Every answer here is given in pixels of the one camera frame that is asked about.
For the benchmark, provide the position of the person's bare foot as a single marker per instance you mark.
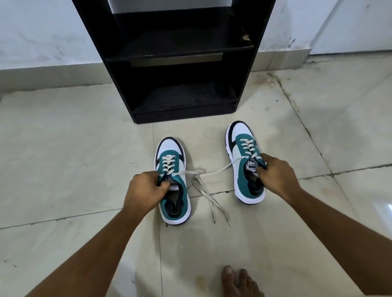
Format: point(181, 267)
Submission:
point(239, 283)

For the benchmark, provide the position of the person's left thumb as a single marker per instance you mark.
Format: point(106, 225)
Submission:
point(164, 185)

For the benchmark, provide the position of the person's right hand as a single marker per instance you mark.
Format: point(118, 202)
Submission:
point(280, 177)

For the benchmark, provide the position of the black wooden shoe rack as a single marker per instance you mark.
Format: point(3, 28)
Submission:
point(174, 58)

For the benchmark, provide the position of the person's right fingers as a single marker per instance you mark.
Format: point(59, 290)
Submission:
point(262, 165)

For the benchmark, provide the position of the person's left hand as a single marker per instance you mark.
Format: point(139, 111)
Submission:
point(144, 192)

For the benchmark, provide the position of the teal and white sneaker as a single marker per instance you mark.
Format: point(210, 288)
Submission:
point(245, 171)
point(173, 183)

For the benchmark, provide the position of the person's left forearm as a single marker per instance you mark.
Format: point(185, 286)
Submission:
point(88, 257)

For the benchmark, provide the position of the person's right forearm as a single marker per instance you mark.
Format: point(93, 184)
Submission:
point(343, 241)

